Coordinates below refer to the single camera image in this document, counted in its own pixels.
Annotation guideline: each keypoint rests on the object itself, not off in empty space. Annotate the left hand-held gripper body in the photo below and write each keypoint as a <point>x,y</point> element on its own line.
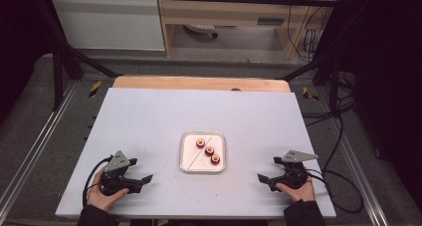
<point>114,181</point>

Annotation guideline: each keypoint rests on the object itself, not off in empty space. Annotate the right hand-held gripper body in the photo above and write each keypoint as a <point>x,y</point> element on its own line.
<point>293,174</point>

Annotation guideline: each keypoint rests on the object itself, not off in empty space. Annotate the red donut-shaped pieces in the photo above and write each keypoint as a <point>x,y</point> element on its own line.
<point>194,160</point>

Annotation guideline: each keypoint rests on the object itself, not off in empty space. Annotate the red round fruit piece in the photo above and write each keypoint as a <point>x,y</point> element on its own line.
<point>209,150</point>
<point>215,159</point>
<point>200,143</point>

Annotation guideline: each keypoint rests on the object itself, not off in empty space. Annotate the square metal tray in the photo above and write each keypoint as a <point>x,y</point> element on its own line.
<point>219,141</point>

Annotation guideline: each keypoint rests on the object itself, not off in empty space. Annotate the person's left hand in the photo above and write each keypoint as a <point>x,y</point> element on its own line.
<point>104,201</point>

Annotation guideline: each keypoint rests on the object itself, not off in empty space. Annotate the person's right hand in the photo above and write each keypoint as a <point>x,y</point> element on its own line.
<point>303,194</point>

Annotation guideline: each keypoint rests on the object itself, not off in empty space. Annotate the yellow black tape marker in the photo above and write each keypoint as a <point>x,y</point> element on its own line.
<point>95,88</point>

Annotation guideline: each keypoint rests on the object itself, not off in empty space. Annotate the wooden table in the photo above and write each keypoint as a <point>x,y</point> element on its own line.
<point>199,84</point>

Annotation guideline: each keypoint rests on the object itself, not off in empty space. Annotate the white cabinet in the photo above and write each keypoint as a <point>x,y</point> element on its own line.
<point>109,23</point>

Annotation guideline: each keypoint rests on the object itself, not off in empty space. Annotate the white chair base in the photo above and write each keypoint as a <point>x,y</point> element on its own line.
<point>200,28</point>

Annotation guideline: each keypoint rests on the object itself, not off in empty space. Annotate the light wooden desk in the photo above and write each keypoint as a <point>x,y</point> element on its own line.
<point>215,13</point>

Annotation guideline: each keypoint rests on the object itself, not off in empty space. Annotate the aluminium floor rail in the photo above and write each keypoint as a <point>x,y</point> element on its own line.
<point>375,206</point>
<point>36,136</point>

